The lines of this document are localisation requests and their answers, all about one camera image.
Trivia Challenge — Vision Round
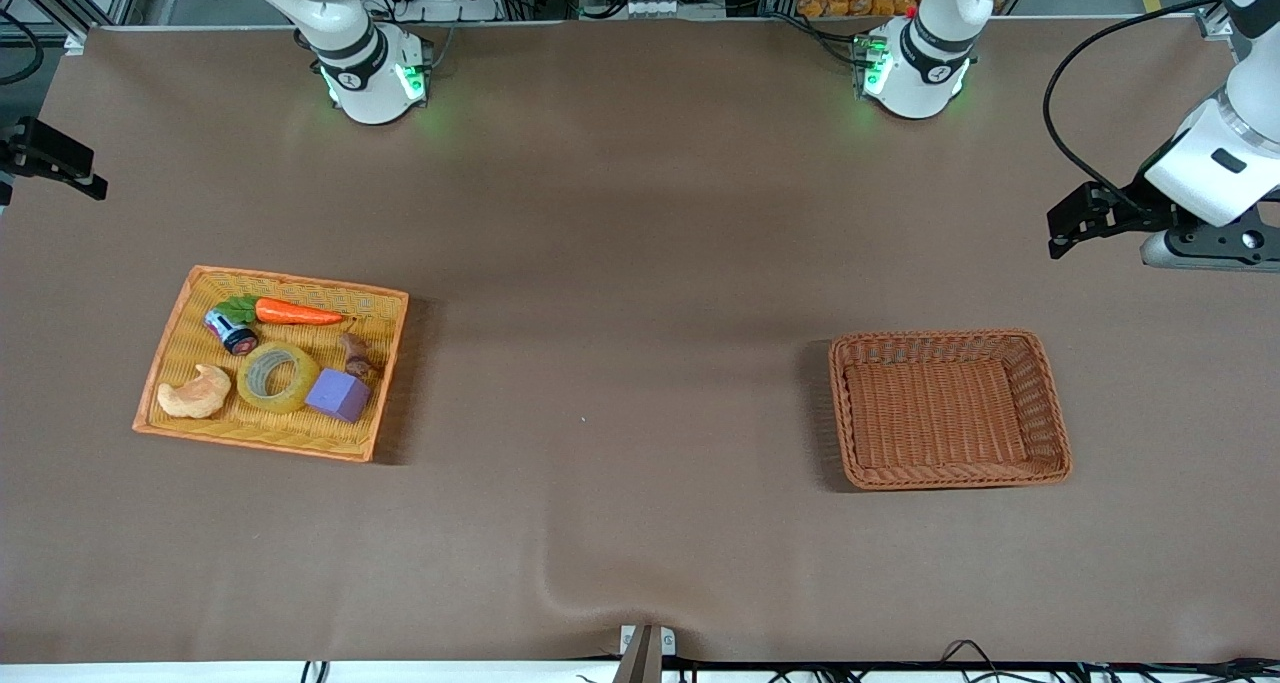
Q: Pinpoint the yellow packing tape roll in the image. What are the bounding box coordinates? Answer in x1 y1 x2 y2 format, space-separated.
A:
236 342 322 415

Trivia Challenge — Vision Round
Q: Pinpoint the blue cylindrical battery toy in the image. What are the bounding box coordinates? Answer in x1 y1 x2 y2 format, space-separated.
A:
204 307 260 356

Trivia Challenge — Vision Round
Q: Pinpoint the brown wicker basket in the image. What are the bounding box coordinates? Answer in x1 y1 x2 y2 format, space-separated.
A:
828 329 1073 491

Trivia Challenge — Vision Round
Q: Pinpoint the beige croissant toy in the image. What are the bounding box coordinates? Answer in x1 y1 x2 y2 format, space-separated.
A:
157 364 233 420

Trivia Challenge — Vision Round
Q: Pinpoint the orange toy carrot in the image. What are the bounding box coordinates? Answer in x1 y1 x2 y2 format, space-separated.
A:
215 296 346 327

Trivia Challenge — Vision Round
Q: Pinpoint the yellow woven tray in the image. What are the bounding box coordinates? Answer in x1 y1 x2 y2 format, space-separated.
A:
132 265 410 463

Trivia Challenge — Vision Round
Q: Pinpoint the brown mushroom toy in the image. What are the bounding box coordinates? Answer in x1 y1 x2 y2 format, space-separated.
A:
338 332 386 377

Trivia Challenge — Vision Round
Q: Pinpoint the purple foam cube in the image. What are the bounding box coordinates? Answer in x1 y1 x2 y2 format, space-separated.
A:
304 368 372 424

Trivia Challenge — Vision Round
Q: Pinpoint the table cover cloth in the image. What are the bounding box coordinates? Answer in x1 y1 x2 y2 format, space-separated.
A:
0 18 1280 664

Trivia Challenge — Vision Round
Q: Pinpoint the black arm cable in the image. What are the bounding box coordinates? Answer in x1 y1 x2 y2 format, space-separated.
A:
1043 0 1223 209

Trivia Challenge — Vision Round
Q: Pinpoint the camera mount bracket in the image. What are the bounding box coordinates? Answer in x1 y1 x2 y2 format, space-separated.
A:
615 623 678 683

